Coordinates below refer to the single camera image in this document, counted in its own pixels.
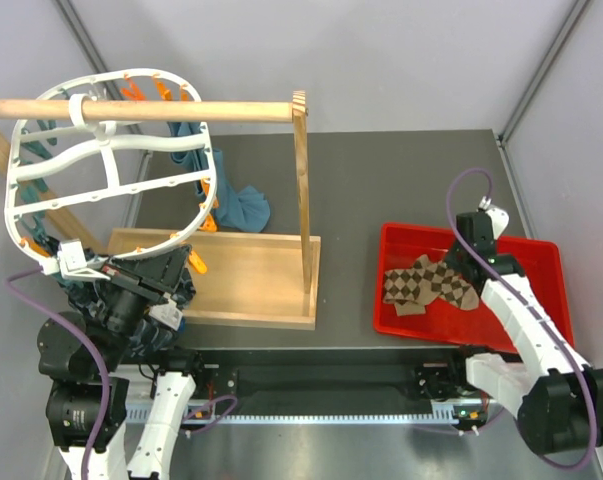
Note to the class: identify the wooden rack upright post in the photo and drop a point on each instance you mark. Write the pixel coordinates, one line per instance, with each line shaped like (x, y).
(299, 122)

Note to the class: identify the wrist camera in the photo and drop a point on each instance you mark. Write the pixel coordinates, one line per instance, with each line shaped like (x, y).
(70, 262)
(499, 217)

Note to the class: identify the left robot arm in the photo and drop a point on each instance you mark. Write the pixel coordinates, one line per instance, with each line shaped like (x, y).
(86, 409)

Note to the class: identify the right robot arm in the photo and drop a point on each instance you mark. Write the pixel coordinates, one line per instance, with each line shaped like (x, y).
(553, 393)

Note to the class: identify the orange clip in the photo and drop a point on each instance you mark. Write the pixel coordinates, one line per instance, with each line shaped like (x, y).
(196, 263)
(209, 224)
(32, 245)

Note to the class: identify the red plastic tray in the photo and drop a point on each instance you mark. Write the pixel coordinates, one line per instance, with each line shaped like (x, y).
(401, 244)

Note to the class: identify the brown argyle sock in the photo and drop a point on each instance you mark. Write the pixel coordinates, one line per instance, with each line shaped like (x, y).
(411, 290)

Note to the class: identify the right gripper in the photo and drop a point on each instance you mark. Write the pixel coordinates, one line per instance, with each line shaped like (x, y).
(450, 256)

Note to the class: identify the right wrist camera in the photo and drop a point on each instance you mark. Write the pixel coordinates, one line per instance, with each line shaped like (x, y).
(499, 217)

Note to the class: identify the teal blue sock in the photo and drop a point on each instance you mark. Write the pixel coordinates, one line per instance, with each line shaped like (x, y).
(247, 210)

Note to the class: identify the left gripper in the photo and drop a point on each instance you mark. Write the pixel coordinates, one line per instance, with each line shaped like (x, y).
(155, 275)

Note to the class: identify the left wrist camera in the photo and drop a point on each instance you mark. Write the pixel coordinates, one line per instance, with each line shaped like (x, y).
(70, 262)

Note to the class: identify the wooden rod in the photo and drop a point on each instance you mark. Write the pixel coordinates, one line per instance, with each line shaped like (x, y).
(89, 110)

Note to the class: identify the teal clip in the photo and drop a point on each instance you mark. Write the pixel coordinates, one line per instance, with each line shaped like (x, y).
(35, 146)
(30, 191)

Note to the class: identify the wooden rack base tray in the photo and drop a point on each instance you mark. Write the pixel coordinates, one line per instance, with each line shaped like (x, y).
(254, 280)

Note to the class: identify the white plastic sock hanger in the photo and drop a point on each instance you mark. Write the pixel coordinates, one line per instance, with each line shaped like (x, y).
(104, 141)

